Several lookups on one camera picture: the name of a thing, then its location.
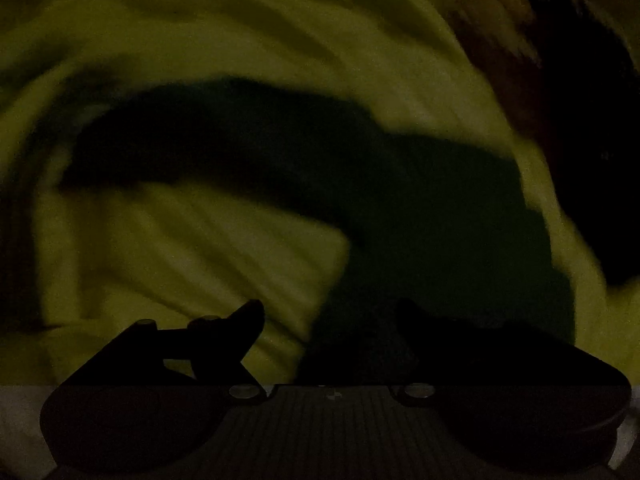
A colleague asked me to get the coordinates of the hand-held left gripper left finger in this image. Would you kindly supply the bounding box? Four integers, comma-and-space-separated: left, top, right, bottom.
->
64, 299, 267, 387

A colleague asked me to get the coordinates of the cream printed blanket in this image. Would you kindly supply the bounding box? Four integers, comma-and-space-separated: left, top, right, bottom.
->
0, 0, 640, 387

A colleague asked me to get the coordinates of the dark cloth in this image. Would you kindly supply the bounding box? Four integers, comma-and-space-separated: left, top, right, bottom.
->
530, 0, 640, 291

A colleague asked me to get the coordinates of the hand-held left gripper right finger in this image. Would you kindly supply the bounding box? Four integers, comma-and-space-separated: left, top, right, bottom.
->
395, 298, 632, 387

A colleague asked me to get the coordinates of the dark green small garment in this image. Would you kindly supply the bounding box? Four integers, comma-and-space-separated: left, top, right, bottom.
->
60, 76, 576, 386

